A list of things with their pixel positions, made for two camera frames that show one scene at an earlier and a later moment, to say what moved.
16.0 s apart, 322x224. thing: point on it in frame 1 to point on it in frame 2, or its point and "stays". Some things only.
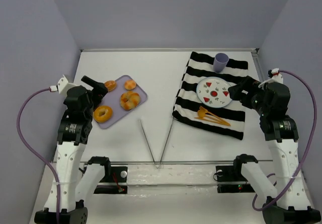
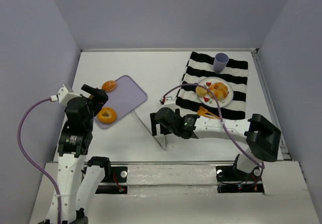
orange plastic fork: (206, 111) stays
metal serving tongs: (155, 162) to (164, 148)
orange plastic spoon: (201, 114) stays
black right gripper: (243, 92) to (156, 121)
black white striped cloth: (199, 66) stays
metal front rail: (179, 161) stays
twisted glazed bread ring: (130, 100) to (220, 90)
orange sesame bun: (110, 85) stays
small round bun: (130, 84) to (200, 91)
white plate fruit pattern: (213, 92) stays
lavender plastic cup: (220, 62) stays
